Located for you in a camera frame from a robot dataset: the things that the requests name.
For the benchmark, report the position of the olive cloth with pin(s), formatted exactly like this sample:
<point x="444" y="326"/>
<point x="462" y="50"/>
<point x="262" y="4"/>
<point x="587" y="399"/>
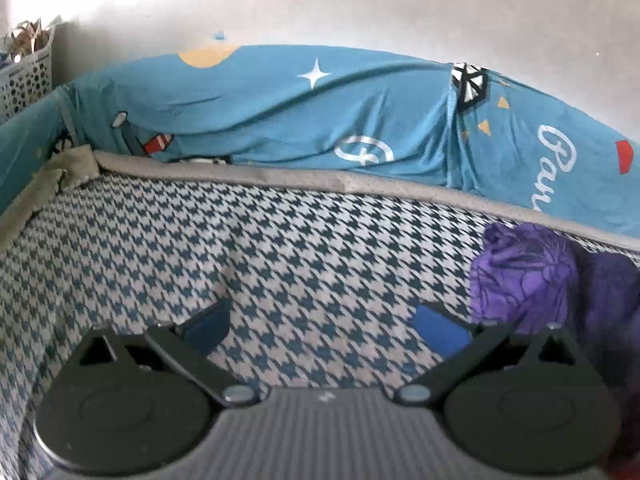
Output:
<point x="55" y="175"/>

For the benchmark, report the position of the blue printed bedsheet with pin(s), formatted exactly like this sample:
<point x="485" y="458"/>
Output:
<point x="300" y="120"/>

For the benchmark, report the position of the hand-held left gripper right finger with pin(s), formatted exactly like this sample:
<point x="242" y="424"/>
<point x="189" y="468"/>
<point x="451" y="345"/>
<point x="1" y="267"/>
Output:
<point x="440" y="330"/>

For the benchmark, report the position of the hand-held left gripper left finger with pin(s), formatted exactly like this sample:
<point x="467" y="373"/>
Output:
<point x="211" y="327"/>

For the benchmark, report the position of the houndstooth mattress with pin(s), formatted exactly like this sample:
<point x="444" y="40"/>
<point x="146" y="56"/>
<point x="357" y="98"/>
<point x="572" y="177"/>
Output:
<point x="300" y="240"/>

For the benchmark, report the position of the white plastic basket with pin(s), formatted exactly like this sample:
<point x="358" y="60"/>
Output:
<point x="25" y="80"/>

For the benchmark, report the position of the purple floral garment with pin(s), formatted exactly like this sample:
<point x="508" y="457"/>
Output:
<point x="525" y="270"/>

